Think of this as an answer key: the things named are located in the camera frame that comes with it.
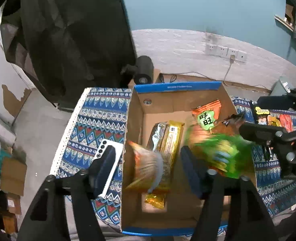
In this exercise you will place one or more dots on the black cylindrical lamp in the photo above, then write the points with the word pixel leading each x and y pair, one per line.
pixel 143 67

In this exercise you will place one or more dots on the cardboard box with blue rim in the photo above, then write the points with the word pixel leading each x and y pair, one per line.
pixel 155 105

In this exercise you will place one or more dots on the orange snack packet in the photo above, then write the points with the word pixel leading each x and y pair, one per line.
pixel 145 165

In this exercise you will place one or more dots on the blue patterned tablecloth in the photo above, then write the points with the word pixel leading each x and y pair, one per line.
pixel 92 120

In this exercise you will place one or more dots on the pale blue trash bin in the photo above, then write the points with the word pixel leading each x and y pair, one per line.
pixel 279 89

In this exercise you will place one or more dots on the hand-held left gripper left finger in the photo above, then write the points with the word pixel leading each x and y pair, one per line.
pixel 105 168

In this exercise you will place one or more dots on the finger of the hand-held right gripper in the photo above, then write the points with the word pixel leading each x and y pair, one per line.
pixel 275 101
pixel 258 131

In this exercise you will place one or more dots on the black cartoon burger snack packet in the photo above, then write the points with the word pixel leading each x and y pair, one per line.
pixel 262 116

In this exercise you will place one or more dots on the wooden window sill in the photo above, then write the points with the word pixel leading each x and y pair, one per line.
pixel 284 23

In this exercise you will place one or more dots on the long yellow snack packet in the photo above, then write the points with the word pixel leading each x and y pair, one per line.
pixel 171 140

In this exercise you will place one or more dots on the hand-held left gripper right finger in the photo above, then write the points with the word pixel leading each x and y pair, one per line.
pixel 191 170

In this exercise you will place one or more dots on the orange packet with green label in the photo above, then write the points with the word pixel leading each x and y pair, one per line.
pixel 205 118

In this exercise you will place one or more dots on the cardboard box on floor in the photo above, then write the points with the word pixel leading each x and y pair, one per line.
pixel 13 175

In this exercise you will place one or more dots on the silver foil snack packet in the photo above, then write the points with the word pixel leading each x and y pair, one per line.
pixel 156 135

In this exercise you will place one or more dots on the red snack packet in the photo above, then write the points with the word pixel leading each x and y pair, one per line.
pixel 285 123

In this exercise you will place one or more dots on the white wall socket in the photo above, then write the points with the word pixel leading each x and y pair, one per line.
pixel 242 56
pixel 234 51
pixel 210 49
pixel 222 51

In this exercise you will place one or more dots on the green snack packet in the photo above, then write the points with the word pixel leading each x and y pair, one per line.
pixel 220 153

